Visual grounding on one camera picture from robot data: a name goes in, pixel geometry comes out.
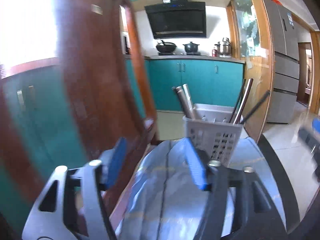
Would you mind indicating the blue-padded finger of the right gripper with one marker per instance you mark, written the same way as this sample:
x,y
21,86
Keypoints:
x,y
316,125

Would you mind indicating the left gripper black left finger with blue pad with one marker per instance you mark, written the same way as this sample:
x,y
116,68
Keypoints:
x,y
54,214

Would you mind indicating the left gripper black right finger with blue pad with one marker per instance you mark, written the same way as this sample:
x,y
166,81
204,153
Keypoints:
x,y
255,214

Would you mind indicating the black chopstick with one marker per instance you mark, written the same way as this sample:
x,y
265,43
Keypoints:
x,y
256,107
237,101

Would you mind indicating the dark red chopstick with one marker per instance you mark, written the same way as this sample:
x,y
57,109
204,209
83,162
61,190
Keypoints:
x,y
243,102

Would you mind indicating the brown chopstick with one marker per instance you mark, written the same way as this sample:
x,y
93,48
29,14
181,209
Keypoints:
x,y
183,102

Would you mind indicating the cream chopstick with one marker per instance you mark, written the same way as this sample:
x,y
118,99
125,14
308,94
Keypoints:
x,y
188,97

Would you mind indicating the teal kitchen cabinets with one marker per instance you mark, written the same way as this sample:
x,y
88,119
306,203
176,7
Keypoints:
x,y
195,79

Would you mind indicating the grey refrigerator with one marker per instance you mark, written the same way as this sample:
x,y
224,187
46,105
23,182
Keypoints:
x,y
286,66

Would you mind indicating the blue cloth table mat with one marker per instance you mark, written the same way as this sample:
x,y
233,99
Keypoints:
x,y
165,203

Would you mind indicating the white plastic utensil holder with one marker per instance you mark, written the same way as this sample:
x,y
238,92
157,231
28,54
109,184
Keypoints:
x,y
211,131

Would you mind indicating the wooden glass sliding door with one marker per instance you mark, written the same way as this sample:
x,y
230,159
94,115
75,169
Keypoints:
x,y
252,42

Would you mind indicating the brown wooden chair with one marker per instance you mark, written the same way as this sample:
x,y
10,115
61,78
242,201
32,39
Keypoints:
x,y
100,79

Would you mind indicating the steel kettle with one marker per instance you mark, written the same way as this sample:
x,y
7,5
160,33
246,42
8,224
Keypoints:
x,y
224,48

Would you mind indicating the black cooking pot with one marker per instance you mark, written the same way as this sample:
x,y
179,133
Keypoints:
x,y
192,49

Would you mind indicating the black wok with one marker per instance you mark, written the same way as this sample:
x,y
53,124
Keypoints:
x,y
166,48

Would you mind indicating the black range hood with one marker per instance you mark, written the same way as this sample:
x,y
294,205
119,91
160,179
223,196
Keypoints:
x,y
177,18

